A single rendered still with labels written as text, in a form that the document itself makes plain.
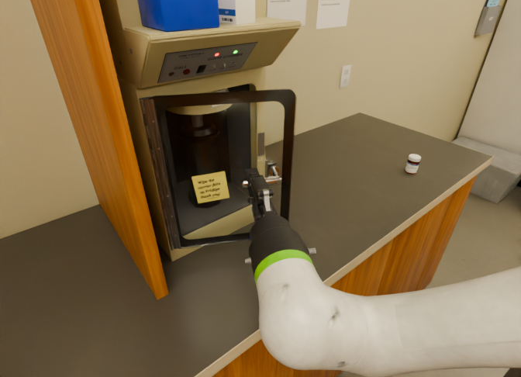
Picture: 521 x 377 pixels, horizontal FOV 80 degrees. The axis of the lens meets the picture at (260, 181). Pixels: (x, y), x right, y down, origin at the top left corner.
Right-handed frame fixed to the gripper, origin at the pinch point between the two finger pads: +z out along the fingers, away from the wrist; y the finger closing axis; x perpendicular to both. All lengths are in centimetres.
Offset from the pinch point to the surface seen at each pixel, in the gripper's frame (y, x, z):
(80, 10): 34.4, 24.3, -6.4
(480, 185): -110, -219, 126
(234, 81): 18.2, 1.4, 15.4
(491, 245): -120, -183, 70
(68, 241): -26, 52, 19
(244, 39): 28.6, 0.4, 4.7
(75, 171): -14, 51, 38
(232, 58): 24.8, 2.6, 7.6
